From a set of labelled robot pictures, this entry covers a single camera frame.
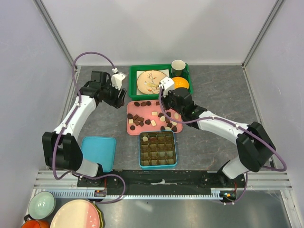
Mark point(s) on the blue chocolate tin box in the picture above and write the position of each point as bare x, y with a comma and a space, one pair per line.
158, 149

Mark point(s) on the pink chocolate tray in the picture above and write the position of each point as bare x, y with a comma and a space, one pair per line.
143, 118

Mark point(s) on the white oval chocolate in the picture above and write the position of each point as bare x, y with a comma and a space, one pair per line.
144, 138

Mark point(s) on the blue tin lid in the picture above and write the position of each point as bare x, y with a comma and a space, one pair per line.
100, 150

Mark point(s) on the decorated ceramic plate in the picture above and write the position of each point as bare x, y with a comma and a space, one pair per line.
148, 82

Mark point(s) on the pink white plate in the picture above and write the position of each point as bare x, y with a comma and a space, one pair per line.
77, 214

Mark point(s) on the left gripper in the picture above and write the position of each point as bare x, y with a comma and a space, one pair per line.
117, 102

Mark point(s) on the yellow bowl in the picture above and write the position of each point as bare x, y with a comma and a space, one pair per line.
180, 82

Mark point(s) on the pale green bowl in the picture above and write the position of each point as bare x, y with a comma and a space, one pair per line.
42, 205

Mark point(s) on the green mug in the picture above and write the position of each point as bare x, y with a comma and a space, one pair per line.
178, 69

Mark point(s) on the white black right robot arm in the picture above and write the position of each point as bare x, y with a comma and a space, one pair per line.
254, 145

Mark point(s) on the aluminium frame rail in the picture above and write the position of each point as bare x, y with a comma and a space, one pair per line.
53, 29

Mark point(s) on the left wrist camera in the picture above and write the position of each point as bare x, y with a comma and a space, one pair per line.
117, 80

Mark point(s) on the orange red mug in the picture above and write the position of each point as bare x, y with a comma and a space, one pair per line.
29, 222

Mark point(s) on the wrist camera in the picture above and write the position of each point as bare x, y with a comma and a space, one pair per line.
117, 80
167, 84

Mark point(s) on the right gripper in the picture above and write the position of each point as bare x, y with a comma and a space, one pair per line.
170, 92

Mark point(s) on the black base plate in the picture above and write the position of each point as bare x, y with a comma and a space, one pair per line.
199, 178

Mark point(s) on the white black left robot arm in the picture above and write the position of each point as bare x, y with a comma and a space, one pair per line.
60, 147

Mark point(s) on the brown plastic chocolate insert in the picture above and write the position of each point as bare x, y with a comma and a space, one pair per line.
158, 148

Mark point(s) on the slotted cable duct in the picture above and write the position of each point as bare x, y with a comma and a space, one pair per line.
94, 195

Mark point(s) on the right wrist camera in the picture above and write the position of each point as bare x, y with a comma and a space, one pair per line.
167, 84

